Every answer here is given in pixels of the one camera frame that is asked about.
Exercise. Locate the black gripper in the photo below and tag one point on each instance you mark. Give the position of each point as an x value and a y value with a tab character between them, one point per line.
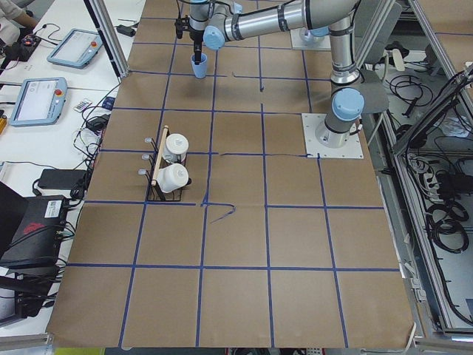
196	35

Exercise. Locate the light blue plastic cup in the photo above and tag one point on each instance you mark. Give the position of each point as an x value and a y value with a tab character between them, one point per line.
199	69

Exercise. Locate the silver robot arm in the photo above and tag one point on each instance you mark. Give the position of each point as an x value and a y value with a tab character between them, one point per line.
346	29

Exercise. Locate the white ceramic mug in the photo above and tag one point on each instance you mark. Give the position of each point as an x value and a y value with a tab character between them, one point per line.
172	177
176	147

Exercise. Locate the upper blue teach pendant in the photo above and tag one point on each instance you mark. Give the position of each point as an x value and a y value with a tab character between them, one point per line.
76	49

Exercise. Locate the blue teach pendant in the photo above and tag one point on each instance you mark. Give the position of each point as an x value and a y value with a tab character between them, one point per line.
76	49
39	102

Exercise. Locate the small remote control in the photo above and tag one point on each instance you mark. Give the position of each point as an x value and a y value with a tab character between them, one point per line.
82	105

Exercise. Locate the lower blue teach pendant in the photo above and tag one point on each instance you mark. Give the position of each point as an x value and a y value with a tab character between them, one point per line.
39	102

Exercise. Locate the black power adapter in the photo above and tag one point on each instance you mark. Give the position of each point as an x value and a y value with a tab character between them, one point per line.
61	179

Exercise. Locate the black computer box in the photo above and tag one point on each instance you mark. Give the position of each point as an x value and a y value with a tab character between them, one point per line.
31	232

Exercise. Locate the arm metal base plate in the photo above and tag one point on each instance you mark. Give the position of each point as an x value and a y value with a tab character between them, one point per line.
304	39
320	142

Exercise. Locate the aluminium frame post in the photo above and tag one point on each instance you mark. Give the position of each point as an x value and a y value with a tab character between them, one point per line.
103	24

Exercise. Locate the black wire mug rack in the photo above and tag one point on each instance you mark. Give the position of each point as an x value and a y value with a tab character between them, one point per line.
157	162

